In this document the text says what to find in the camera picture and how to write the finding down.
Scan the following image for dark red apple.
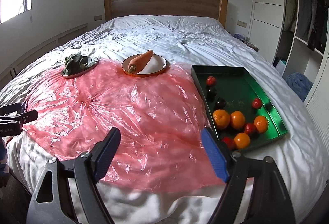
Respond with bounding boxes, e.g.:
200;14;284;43
221;136;236;150

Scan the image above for green metal tray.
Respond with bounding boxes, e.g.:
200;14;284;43
191;65;288;152

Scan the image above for hanging dark clothes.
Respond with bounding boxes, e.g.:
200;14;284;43
283;0;328;53

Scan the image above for large red apple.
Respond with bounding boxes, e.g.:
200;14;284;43
244;123;258;139

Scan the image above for wooden headboard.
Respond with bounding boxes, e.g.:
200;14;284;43
104;0;228;27

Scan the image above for pink plastic sheet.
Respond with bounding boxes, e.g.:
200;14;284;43
25;59;221;193

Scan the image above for green leafy vegetable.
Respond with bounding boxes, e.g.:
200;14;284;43
62;51;97;76

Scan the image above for small orange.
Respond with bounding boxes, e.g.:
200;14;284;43
234;133;251;149

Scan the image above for smooth orange front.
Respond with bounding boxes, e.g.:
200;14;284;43
230;111;245;130

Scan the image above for dark plum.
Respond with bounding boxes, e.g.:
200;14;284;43
214;97;226;110
206;87;217;103

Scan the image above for small red fruit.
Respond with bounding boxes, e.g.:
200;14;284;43
206;76;217;87
251;98;263;110

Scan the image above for carrot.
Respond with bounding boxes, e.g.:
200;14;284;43
128;50;153;73

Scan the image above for blue folded blanket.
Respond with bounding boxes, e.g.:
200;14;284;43
285;72;313;102

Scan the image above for white plate orange rim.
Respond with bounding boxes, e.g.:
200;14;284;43
121;54;169;77

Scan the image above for white wardrobe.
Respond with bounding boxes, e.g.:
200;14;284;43
249;0;328;145

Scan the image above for large textured orange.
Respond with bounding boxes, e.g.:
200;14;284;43
212;109;230;130

